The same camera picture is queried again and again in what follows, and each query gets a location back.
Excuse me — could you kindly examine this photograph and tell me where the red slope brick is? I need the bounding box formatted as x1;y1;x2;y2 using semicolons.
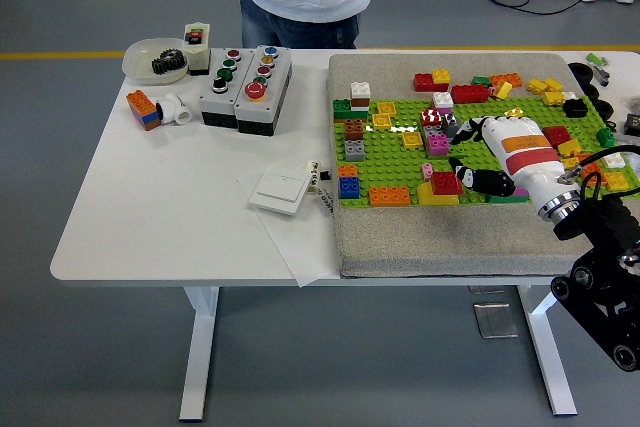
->
429;171;466;197

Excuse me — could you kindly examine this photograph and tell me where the grey emergency-stop control box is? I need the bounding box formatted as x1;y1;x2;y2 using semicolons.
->
234;44;293;138

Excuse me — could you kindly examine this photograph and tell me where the white wall switch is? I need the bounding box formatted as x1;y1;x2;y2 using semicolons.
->
248;170;311;218

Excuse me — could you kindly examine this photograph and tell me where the white labelled tube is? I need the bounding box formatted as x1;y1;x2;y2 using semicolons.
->
313;187;335;219

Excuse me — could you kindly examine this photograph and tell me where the black metal gear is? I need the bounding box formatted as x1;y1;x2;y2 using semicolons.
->
151;48;189;79

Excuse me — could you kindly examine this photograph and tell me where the white labelled cylinder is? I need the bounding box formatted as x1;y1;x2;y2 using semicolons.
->
304;158;322;197

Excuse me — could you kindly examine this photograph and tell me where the large yellow curved brick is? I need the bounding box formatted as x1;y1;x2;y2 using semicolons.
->
416;181;461;206

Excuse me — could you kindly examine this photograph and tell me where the dark grey slope brick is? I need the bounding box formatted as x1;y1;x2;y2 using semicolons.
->
441;112;462;139

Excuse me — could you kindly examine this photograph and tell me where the white plastic bowl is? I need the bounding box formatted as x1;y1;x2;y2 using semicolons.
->
122;36;191;86

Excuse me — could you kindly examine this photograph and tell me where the long red brick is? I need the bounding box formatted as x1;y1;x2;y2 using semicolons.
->
450;83;491;105

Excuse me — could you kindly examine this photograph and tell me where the green baseplate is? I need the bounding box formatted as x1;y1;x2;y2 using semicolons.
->
333;95;630;209

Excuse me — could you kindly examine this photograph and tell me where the translucent plastic sheet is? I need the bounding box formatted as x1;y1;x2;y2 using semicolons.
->
236;156;342;289

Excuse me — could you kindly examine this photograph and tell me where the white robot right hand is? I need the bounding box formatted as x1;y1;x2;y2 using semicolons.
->
447;115;582;216

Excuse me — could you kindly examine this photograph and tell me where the white and brown brick stack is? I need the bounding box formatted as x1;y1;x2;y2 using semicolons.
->
350;80;374;112

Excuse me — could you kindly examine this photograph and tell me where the white pipe tee fitting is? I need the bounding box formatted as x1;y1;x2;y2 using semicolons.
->
155;92;194;127

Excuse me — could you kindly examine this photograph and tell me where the white table leg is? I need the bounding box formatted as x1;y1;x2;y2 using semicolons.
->
516;284;579;417
178;286;220;422

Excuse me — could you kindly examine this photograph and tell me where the long orange brick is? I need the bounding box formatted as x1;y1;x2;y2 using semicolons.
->
489;73;525;90
368;184;413;207
579;153;608;188

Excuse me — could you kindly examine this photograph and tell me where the orange purple blue brick stack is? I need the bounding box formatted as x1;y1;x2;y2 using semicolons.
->
125;89;163;132

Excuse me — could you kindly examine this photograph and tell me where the white red-green switch box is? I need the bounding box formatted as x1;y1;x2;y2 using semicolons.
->
181;22;212;77

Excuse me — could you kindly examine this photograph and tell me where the grey foam mat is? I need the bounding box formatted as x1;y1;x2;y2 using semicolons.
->
326;52;640;280

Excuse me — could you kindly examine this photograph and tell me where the clear plastic bag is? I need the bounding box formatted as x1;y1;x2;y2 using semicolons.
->
616;134;640;171

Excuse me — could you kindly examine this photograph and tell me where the black brick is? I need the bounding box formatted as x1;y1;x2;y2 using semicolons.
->
561;97;589;120

